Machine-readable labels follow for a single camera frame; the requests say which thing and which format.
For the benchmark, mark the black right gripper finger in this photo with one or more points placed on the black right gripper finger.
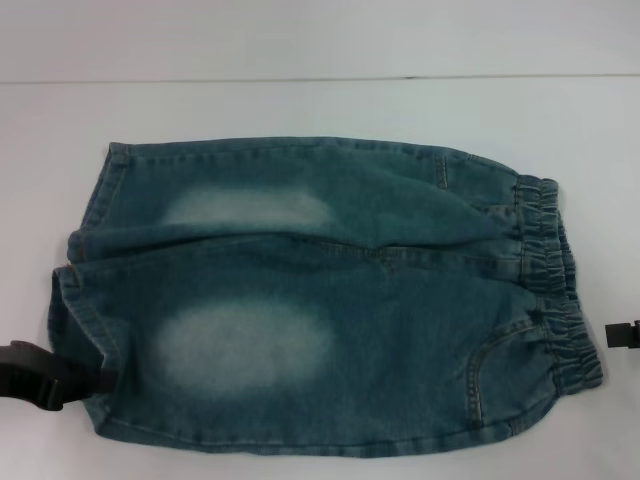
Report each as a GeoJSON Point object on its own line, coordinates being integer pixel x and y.
{"type": "Point", "coordinates": [622, 335]}

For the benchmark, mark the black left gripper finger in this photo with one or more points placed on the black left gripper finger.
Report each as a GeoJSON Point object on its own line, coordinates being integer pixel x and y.
{"type": "Point", "coordinates": [35, 360]}
{"type": "Point", "coordinates": [30, 395]}

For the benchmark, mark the blue denim shorts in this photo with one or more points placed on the blue denim shorts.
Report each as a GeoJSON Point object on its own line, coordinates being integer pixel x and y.
{"type": "Point", "coordinates": [320, 290]}

